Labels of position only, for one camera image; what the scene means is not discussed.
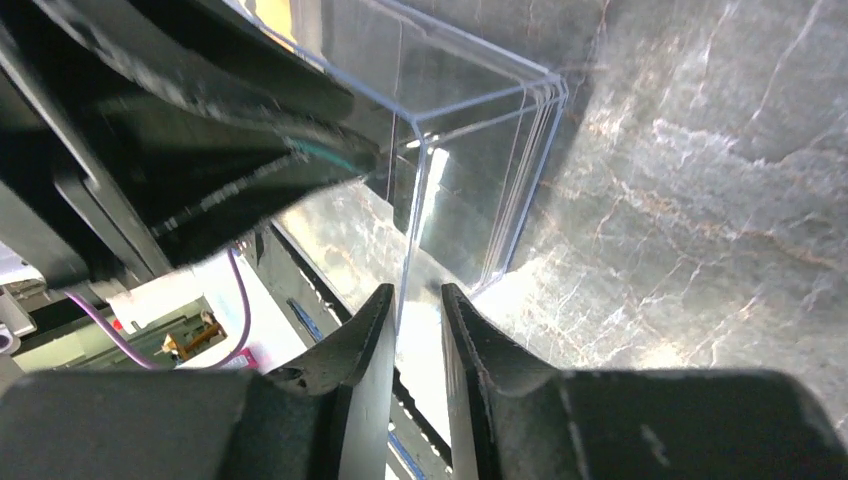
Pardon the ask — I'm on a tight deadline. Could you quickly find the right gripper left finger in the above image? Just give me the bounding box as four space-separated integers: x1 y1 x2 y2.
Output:
265 283 396 479

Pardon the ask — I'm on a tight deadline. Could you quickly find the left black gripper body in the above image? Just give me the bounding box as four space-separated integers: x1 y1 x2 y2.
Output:
1 1 173 289

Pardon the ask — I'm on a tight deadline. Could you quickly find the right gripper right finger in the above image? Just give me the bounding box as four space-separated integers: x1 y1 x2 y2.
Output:
441 284 570 479

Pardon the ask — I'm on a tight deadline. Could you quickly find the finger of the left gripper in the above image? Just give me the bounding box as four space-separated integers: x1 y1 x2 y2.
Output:
36 1 380 177
52 148 358 265

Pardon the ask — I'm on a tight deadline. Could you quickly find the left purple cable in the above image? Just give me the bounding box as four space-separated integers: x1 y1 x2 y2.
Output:
62 248 254 372

